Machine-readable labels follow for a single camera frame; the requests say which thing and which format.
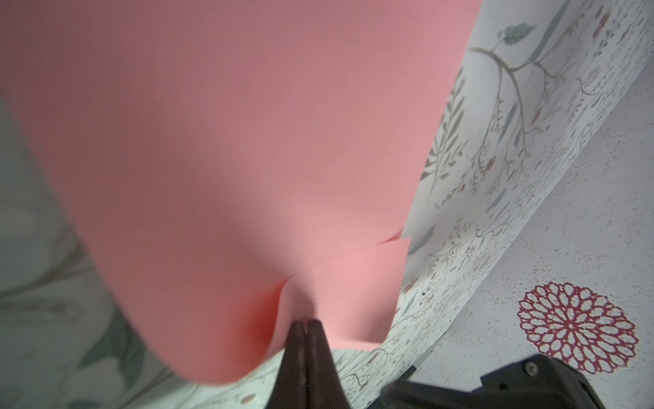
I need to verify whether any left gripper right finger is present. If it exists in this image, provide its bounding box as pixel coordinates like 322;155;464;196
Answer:
307;320;350;409

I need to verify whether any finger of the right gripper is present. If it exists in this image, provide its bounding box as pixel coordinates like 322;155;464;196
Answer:
381;354;605;409

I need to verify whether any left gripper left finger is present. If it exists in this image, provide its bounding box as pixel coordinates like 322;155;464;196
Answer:
265;321;308;409

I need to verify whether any pink square paper sheet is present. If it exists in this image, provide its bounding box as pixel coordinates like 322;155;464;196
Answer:
1;1;480;383

